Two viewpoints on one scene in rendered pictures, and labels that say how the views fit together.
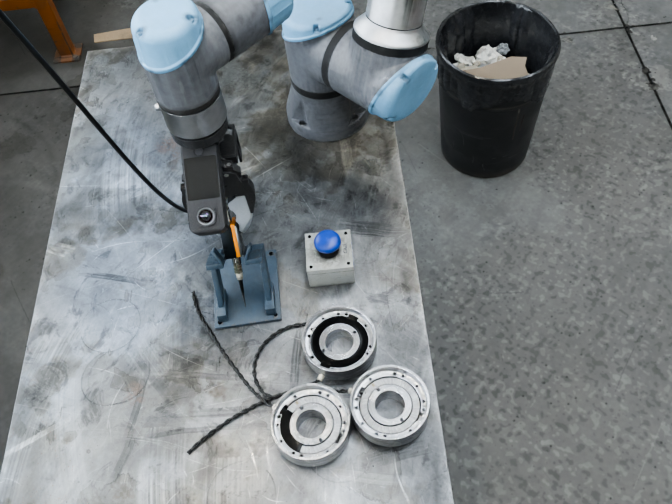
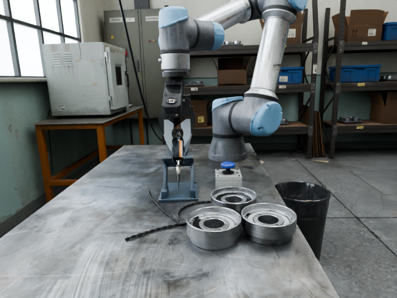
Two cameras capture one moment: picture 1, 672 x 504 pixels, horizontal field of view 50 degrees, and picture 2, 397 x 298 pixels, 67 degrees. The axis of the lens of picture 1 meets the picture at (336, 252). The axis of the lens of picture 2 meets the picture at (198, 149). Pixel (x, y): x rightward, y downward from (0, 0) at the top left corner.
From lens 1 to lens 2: 0.65 m
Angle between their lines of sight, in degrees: 42
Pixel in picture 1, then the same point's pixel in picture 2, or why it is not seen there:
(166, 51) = (172, 13)
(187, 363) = (137, 210)
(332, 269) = (230, 177)
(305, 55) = (221, 112)
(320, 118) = (224, 148)
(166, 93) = (166, 39)
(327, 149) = not seen: hidden behind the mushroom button
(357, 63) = (246, 104)
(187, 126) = (172, 60)
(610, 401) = not seen: outside the picture
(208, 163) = (176, 86)
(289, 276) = (204, 190)
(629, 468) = not seen: outside the picture
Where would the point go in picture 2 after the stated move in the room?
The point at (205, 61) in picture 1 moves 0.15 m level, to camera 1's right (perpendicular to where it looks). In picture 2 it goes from (186, 28) to (247, 27)
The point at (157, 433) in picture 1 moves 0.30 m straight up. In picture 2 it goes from (108, 232) to (92, 81)
